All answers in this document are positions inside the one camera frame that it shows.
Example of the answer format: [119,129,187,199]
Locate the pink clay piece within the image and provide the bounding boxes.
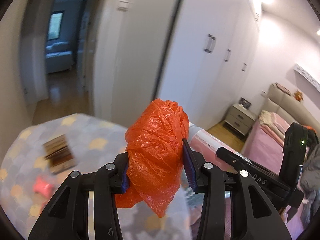
[33,177,54,198]

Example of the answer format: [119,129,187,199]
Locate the white wall shelf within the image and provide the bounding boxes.
[293,64,320,92]

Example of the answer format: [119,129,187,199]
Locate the picture frame on nightstand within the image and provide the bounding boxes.
[239,98,251,110]

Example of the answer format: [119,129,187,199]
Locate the orange plastic bag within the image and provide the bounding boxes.
[116,99,189,217]

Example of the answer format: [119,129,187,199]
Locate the pink bed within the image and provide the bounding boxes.
[241,117,319,239]

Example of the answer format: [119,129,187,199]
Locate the pink yogurt drink bottle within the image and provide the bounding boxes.
[188,122,241,163]

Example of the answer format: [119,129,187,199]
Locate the orange plush toy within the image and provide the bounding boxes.
[293,90,303,102]

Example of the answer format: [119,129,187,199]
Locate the beige headboard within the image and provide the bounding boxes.
[261,83,320,136]

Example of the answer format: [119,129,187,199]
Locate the beige nightstand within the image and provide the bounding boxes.
[225,103,257,135]

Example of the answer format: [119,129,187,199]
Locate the brown cardboard box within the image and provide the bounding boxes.
[43,134,76,174]

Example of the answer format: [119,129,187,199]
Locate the white wardrobe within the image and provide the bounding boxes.
[157,0,256,129]

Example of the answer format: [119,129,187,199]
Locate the folded pink blankets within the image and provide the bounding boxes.
[258,110,290,147]

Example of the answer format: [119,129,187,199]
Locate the bed in far room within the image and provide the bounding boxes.
[46,41,74,74]

